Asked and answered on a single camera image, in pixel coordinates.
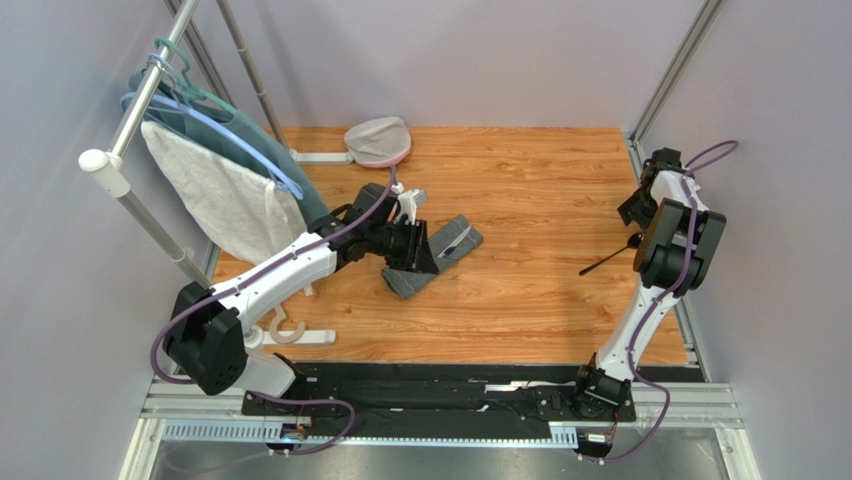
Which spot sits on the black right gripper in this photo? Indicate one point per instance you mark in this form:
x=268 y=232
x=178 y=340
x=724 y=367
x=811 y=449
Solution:
x=634 y=212

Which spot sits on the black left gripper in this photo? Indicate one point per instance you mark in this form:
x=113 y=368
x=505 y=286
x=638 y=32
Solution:
x=415 y=256

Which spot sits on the grey cloth napkin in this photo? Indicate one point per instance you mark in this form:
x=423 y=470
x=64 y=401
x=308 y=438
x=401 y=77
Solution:
x=406 y=285

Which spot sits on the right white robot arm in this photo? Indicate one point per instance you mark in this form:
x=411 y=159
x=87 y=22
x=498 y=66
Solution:
x=678 y=238

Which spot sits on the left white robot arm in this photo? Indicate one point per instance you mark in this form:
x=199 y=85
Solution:
x=205 y=337

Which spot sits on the white mesh cap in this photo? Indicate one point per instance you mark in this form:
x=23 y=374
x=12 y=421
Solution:
x=379 y=143

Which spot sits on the white clothes rack base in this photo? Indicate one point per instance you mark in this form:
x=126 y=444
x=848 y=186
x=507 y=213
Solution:
x=256 y=338

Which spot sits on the white towel on hanger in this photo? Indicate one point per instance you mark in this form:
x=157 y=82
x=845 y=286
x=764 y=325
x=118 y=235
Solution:
x=241 y=211

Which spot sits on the teal shirt on hanger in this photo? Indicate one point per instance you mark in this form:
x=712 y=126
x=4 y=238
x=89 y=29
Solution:
x=238 y=138

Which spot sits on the light blue hanger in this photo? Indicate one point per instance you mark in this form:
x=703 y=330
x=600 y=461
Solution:
x=185 y=91

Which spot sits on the metal clothes rack pole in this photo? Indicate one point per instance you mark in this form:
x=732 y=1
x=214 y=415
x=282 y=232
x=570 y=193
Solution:
x=107 y=166

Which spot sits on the black mounting rail plate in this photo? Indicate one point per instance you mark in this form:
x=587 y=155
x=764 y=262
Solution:
x=430 y=400

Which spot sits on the aluminium frame rail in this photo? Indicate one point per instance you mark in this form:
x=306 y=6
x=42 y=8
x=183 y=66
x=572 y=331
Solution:
x=675 y=424

